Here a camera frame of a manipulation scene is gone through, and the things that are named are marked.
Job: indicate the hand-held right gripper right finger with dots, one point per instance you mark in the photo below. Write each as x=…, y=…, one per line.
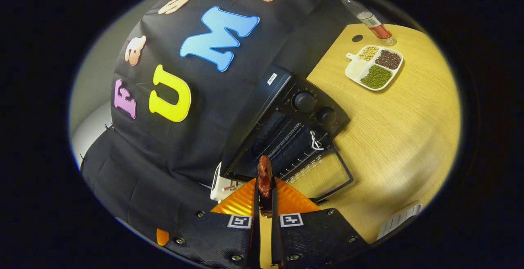
x=311, y=240

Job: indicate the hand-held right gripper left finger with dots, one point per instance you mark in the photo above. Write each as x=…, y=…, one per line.
x=213, y=240

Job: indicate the red meat piece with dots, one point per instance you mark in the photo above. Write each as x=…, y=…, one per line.
x=265, y=183

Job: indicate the black electric oven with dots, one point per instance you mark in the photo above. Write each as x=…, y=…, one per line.
x=311, y=109

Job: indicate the white toaster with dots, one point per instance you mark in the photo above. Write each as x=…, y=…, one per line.
x=217, y=187

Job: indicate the clear mesh utensil holder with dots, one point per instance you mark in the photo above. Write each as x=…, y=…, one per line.
x=240, y=186

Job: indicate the white ribbed tray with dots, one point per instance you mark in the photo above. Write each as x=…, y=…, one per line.
x=399, y=220

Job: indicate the black backdrop cloth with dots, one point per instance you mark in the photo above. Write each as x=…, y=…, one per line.
x=196, y=117

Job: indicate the white divided plate of beans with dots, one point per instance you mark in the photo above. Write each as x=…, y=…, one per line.
x=376, y=76

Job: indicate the black table grommet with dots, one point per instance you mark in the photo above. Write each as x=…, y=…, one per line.
x=357, y=38

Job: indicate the clear bottle with red label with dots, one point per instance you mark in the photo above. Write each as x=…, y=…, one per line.
x=374, y=25

